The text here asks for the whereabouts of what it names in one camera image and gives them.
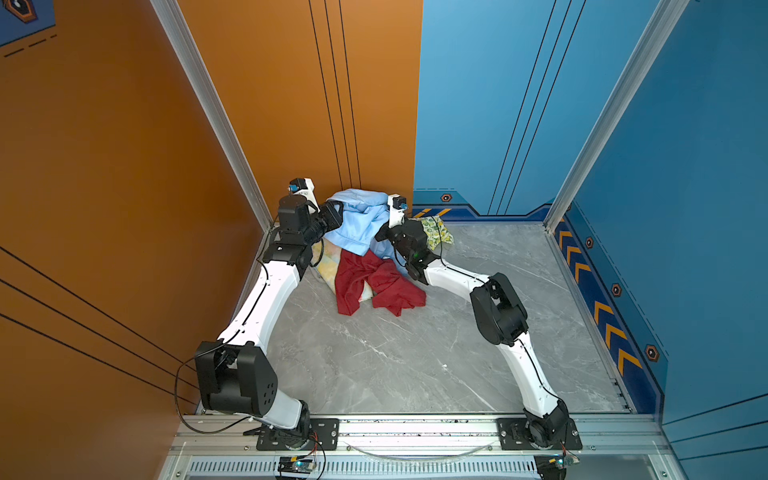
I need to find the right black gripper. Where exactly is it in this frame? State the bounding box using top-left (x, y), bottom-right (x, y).
top-left (374, 208), bottom-right (414, 265)

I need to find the light blue cloth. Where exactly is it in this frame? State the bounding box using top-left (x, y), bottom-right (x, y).
top-left (324, 189), bottom-right (395, 260)

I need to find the pastel floral cloth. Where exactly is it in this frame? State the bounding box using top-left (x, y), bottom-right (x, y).
top-left (316, 256), bottom-right (374, 302)

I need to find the dark red cloth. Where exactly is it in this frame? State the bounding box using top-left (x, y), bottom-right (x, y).
top-left (334, 250), bottom-right (427, 317)

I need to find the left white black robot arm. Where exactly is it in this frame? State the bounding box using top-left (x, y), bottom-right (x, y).
top-left (193, 193), bottom-right (344, 449)

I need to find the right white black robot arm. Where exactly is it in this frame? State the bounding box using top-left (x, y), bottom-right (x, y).
top-left (375, 219), bottom-right (570, 449)

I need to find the lemon print cloth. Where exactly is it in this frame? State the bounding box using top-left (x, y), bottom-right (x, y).
top-left (419, 216), bottom-right (454, 251)

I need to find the left green circuit board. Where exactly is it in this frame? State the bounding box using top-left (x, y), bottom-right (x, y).
top-left (276, 456), bottom-right (318, 479)

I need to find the green circuit board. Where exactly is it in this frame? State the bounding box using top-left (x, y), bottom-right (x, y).
top-left (276, 456), bottom-right (318, 479)
top-left (548, 455), bottom-right (580, 470)

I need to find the right green circuit board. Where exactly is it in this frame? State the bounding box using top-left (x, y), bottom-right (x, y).
top-left (548, 455), bottom-right (580, 470)

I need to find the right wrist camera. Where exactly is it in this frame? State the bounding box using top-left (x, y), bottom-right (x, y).
top-left (387, 194), bottom-right (408, 228)

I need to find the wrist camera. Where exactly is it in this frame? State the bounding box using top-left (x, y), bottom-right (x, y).
top-left (289, 178), bottom-right (319, 211)
top-left (387, 194), bottom-right (408, 228)

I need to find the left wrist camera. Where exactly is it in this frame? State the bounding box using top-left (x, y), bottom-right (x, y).
top-left (289, 178), bottom-right (319, 211)

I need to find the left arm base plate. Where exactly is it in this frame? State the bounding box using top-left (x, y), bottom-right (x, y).
top-left (256, 417), bottom-right (340, 451)

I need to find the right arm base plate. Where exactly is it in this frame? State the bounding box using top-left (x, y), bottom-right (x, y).
top-left (495, 417), bottom-right (583, 451)

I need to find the aluminium front rail frame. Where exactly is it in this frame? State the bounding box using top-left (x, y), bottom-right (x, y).
top-left (159, 413), bottom-right (686, 479)

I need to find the left aluminium corner post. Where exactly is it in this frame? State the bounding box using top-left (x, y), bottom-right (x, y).
top-left (150, 0), bottom-right (272, 231)

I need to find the aluminium corner post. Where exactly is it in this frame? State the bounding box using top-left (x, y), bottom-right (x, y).
top-left (150, 0), bottom-right (272, 231)
top-left (543, 0), bottom-right (689, 233)

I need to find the right aluminium corner post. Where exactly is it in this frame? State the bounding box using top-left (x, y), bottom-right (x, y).
top-left (543, 0), bottom-right (689, 233)

